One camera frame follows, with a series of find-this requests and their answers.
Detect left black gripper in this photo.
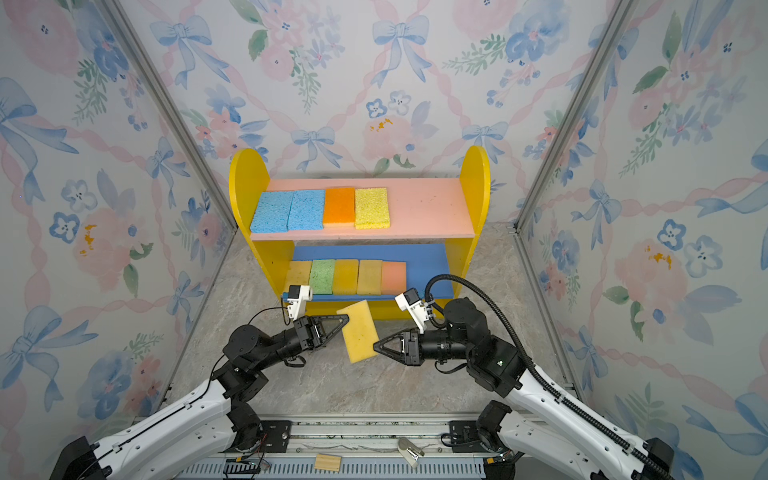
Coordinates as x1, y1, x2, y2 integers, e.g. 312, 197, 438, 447
254, 317, 347, 375

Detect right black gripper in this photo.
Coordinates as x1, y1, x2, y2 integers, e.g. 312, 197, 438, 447
376, 329, 477, 371

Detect green sponge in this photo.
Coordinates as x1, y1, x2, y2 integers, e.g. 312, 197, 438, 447
309, 259, 336, 295

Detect dull yellow sponge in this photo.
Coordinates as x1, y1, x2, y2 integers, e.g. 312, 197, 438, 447
283, 260, 312, 292

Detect deep yellow sponge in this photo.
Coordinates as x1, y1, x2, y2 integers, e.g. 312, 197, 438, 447
332, 259, 359, 296

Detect light orange sponge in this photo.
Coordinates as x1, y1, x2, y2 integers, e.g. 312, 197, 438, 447
381, 261, 408, 296

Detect tan yellow sponge front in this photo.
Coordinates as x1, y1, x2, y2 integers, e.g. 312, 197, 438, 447
357, 260, 383, 296

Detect blue sponge front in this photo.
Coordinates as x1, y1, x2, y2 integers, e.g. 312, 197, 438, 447
287, 190, 325, 231

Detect blue sponge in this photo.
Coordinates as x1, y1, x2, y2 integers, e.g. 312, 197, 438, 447
287, 190, 325, 231
250, 191, 294, 234

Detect dark orange sponge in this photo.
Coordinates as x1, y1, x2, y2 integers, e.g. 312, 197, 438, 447
323, 187, 355, 229

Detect bright yellow sponge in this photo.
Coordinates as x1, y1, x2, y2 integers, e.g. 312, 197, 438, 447
354, 188, 390, 230

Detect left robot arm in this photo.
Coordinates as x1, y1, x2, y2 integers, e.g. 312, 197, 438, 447
50, 314, 349, 479

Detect yellow shelf pink blue boards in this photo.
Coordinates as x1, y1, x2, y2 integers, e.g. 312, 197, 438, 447
229, 146, 491, 320

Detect metal clip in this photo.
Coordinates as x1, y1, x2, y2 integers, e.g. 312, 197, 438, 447
397, 437, 425, 470

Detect small wooden block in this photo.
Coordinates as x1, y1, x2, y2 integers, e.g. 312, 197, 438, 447
314, 454, 342, 473

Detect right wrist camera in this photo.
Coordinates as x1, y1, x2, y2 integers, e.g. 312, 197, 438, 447
395, 288, 434, 334

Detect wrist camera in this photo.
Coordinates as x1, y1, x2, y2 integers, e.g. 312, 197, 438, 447
285, 284, 313, 322
395, 288, 434, 334

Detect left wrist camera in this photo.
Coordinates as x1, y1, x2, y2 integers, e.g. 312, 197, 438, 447
285, 284, 313, 322

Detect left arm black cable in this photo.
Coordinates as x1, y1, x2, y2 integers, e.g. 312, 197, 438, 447
203, 305, 292, 397

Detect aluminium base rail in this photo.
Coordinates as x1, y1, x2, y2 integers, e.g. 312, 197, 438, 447
166, 412, 632, 479

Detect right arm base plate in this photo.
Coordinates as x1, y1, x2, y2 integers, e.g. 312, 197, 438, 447
440, 420, 527, 458

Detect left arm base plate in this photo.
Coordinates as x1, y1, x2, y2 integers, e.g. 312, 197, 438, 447
233, 420, 293, 453

